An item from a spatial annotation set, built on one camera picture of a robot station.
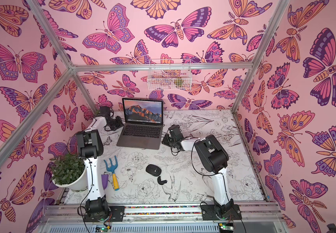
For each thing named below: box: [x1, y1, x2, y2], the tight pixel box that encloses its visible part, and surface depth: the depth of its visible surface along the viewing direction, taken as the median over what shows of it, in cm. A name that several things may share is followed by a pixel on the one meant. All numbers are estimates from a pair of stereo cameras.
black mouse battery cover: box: [157, 175, 168, 185], surface depth 87 cm
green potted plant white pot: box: [50, 153, 88, 192], surface depth 74 cm
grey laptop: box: [116, 98, 164, 150], surface depth 108 cm
